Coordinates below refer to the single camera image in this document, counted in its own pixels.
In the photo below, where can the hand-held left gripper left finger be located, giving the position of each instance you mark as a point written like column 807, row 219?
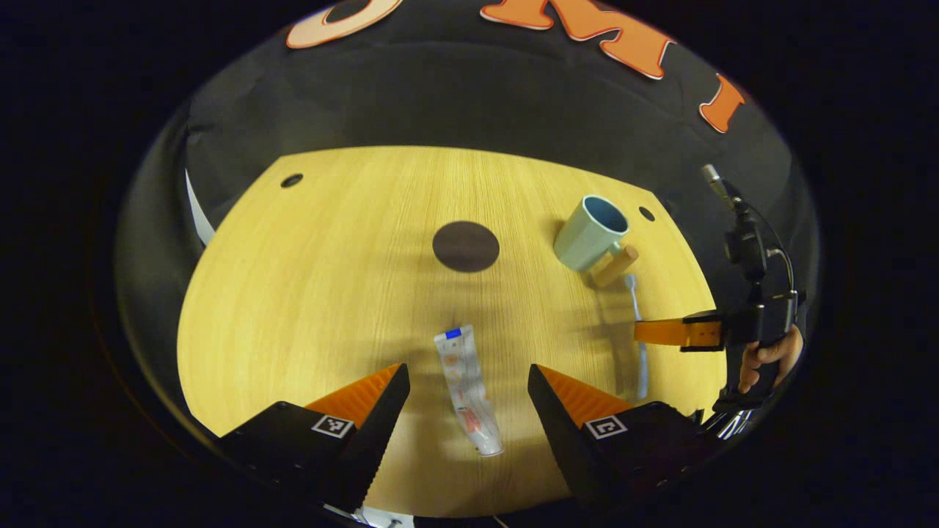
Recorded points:
column 374, row 440

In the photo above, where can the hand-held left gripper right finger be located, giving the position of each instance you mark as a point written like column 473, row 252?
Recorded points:
column 565, row 440

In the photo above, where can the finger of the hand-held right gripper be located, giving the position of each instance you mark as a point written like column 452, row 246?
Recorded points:
column 660, row 331

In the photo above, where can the light blue toothbrush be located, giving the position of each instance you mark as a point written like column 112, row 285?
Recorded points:
column 643, row 367

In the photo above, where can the white toothpaste tube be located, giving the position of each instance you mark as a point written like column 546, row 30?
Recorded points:
column 466, row 381

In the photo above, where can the dark round coaster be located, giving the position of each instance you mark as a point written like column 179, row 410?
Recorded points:
column 466, row 246

